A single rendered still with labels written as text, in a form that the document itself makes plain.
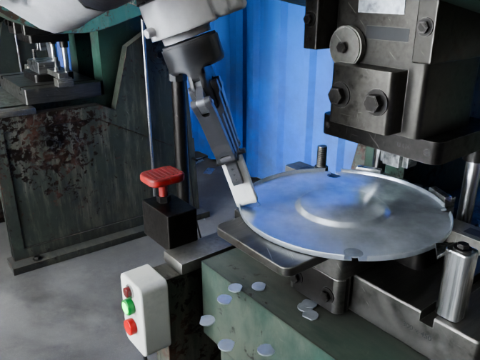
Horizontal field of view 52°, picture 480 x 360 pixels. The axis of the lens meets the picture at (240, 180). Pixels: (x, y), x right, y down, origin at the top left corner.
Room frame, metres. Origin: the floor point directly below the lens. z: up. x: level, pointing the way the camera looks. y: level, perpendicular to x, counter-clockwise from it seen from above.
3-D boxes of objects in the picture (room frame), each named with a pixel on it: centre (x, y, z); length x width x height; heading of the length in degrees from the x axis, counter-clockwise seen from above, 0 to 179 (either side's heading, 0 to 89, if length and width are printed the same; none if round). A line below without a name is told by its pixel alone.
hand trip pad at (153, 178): (0.83, 0.14, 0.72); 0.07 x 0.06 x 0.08; 128
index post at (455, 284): (0.49, -0.25, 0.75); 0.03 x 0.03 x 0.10; 38
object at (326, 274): (0.60, -0.11, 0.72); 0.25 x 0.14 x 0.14; 128
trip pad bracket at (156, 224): (0.81, 0.13, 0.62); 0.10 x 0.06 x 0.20; 38
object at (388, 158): (0.70, -0.24, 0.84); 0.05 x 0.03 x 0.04; 38
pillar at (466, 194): (0.68, -0.34, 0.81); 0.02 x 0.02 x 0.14
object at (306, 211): (0.63, -0.14, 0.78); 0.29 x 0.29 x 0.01
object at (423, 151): (0.71, -0.25, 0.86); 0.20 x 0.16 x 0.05; 38
